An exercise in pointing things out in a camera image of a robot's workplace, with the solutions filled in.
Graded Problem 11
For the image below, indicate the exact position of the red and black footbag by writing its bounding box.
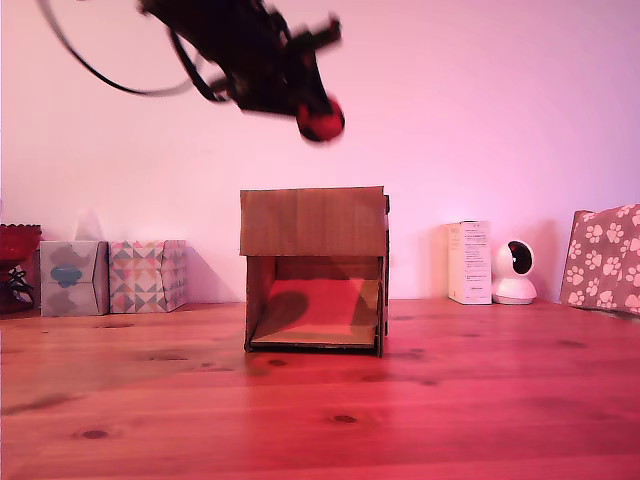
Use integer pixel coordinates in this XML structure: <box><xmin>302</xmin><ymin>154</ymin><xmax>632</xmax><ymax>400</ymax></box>
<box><xmin>294</xmin><ymin>96</ymin><xmax>347</xmax><ymax>145</ymax></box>

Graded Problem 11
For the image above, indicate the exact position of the cardboard dice tower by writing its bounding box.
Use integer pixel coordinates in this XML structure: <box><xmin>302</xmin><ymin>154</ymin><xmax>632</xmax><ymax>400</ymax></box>
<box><xmin>239</xmin><ymin>185</ymin><xmax>392</xmax><ymax>358</ymax></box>

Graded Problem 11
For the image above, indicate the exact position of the geometric pattern tissue box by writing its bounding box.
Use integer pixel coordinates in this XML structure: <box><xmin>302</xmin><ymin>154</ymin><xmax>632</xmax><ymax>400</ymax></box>
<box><xmin>107</xmin><ymin>238</ymin><xmax>189</xmax><ymax>315</ymax></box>

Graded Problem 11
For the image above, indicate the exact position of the white printed carton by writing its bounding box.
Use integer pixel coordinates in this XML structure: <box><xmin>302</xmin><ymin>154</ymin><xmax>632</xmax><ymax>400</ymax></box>
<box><xmin>444</xmin><ymin>219</ymin><xmax>493</xmax><ymax>306</ymax></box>

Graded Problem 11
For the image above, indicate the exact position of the grey cloud print tissue box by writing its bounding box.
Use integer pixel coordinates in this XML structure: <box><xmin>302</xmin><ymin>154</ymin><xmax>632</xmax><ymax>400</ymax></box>
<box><xmin>39</xmin><ymin>208</ymin><xmax>110</xmax><ymax>317</ymax></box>

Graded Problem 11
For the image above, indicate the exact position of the red glass bowl on stand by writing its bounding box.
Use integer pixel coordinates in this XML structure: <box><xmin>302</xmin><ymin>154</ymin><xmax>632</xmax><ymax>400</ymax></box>
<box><xmin>0</xmin><ymin>223</ymin><xmax>43</xmax><ymax>315</ymax></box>

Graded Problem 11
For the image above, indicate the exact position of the paw print fabric cushion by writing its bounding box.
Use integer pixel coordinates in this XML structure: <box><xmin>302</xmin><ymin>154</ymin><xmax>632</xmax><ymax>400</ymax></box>
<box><xmin>558</xmin><ymin>203</ymin><xmax>640</xmax><ymax>316</ymax></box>

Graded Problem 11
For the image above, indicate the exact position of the short black cable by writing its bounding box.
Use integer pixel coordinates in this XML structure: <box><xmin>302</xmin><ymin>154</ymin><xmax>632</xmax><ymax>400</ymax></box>
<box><xmin>168</xmin><ymin>27</ymin><xmax>229</xmax><ymax>104</ymax></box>

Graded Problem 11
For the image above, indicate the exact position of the long black looping cable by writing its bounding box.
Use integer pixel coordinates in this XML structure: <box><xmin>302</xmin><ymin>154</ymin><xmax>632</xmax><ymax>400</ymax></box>
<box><xmin>35</xmin><ymin>0</ymin><xmax>196</xmax><ymax>99</ymax></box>

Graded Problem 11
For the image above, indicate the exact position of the small white round camera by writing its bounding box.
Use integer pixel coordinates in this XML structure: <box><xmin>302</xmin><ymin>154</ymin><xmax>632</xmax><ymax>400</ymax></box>
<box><xmin>491</xmin><ymin>240</ymin><xmax>539</xmax><ymax>306</ymax></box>

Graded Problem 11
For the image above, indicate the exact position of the black tangled cord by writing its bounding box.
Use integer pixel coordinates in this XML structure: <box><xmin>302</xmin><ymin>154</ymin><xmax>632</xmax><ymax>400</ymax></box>
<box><xmin>6</xmin><ymin>265</ymin><xmax>35</xmax><ymax>306</ymax></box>

